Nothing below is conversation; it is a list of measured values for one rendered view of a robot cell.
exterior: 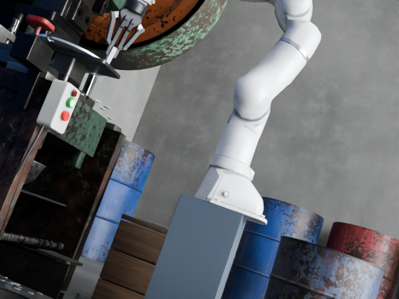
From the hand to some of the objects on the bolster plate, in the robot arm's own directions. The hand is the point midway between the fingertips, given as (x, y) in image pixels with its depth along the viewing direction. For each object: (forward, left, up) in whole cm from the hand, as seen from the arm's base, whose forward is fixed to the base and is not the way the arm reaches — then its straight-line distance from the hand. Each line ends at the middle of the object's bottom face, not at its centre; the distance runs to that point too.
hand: (109, 56), depth 178 cm
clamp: (+28, +14, -12) cm, 34 cm away
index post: (+12, -18, -12) cm, 25 cm away
